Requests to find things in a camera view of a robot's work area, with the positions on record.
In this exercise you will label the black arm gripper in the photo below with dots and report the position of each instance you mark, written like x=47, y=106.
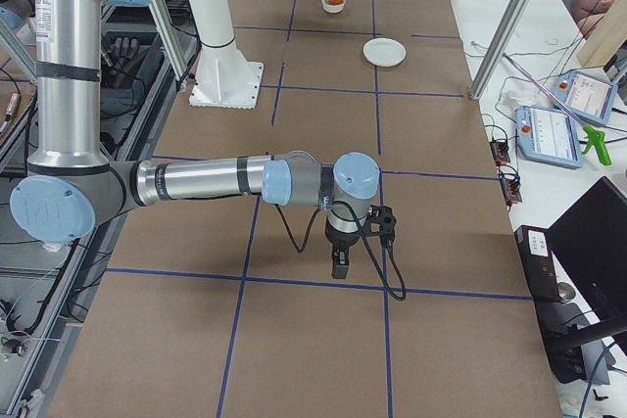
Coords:
x=341, y=244

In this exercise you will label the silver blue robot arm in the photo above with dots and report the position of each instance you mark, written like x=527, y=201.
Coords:
x=72, y=187

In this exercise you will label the white round plate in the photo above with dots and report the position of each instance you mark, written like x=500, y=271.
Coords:
x=384, y=52

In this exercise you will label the white bowl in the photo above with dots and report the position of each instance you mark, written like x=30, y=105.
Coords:
x=333, y=6

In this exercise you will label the red circuit board lower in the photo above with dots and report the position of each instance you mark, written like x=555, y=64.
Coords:
x=510, y=184

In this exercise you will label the red circuit board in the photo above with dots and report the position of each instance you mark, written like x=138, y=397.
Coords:
x=510, y=184
x=499, y=150

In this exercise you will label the red circuit board upper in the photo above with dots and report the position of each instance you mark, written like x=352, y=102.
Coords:
x=499, y=150

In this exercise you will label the blue teach pendant near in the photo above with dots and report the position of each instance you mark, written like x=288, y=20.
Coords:
x=547, y=136

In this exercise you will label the blue teach pendant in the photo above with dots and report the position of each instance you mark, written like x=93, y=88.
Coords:
x=587, y=95
x=547, y=136

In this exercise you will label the white crumpled tissue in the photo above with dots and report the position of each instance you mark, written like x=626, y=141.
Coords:
x=518, y=98

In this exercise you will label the black electronics box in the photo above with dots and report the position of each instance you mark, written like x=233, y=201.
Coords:
x=572, y=343

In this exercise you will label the black laptop computer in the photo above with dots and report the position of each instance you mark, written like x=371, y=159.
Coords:
x=589, y=241

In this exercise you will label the silver grabber stick tool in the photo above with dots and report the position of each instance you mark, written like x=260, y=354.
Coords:
x=595, y=136

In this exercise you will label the blue teach pendant far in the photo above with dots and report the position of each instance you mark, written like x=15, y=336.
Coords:
x=587, y=95

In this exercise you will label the wooden beam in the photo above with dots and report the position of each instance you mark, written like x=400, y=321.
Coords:
x=606, y=38

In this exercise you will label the person in white hoodie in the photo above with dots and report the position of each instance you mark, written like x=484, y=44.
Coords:
x=587, y=14

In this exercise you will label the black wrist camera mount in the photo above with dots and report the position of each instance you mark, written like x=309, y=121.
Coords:
x=381, y=222

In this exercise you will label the white camera stand column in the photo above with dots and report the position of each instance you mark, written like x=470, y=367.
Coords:
x=223, y=77

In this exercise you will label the aluminium frame post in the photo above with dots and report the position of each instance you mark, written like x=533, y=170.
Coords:
x=497, y=46

